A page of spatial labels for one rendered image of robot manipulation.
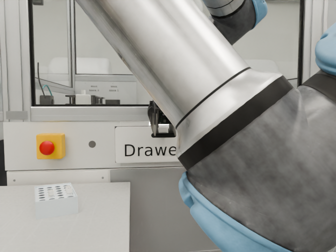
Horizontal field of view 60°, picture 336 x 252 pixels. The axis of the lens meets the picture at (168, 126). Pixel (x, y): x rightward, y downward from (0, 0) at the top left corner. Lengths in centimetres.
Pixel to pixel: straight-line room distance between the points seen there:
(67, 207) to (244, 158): 52
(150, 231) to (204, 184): 77
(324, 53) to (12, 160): 88
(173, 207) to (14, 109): 57
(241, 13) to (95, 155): 59
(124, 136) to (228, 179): 70
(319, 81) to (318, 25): 88
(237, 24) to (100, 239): 47
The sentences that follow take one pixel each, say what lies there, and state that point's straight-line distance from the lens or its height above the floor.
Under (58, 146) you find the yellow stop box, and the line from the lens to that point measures 90.
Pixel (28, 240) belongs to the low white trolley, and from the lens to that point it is 60.
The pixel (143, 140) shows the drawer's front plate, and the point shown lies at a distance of 90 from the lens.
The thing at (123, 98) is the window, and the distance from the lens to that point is 92.
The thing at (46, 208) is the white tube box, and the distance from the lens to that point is 68.
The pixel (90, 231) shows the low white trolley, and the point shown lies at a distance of 60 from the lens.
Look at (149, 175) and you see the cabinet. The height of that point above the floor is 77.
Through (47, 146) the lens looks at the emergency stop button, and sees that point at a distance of 87.
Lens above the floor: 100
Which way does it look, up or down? 4 degrees down
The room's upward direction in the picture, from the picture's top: straight up
